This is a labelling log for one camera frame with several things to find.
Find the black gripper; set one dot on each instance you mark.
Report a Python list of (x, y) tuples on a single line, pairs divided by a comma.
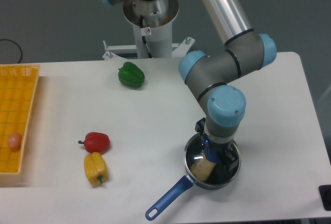
[(216, 149)]

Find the glass pot lid blue knob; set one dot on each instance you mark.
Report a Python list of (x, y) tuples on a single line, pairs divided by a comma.
[(220, 176)]

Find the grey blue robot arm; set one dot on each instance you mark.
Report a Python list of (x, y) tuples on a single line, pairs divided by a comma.
[(208, 78)]

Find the green bell pepper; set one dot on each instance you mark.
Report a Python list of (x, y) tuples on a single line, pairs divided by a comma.
[(131, 75)]

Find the black object at edge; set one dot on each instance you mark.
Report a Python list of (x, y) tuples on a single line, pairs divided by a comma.
[(325, 193)]

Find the red bell pepper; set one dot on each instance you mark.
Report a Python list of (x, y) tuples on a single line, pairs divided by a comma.
[(96, 142)]

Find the yellow bell pepper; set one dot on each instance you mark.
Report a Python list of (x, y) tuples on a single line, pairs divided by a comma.
[(95, 169)]

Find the brown egg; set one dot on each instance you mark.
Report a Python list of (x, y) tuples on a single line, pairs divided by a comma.
[(14, 141)]

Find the yellow plastic basket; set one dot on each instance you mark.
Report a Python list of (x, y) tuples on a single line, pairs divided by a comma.
[(18, 87)]

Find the dark pot blue handle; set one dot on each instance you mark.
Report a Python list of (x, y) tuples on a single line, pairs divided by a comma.
[(171, 195)]

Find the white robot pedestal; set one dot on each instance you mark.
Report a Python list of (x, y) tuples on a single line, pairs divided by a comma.
[(152, 25)]

